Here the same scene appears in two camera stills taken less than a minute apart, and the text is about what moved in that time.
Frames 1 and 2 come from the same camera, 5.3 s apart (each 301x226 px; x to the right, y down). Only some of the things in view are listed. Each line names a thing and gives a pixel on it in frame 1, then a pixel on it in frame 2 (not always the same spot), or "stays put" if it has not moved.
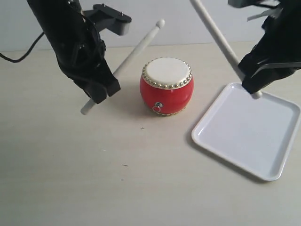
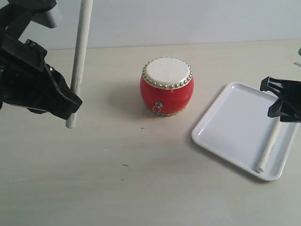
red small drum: x=166 y=85 stays put
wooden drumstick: x=134 y=52 to x=86 y=6
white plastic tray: x=256 y=133 stays put
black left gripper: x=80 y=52 to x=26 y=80
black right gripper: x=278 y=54 to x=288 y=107
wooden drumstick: x=221 y=41 to x=262 y=163
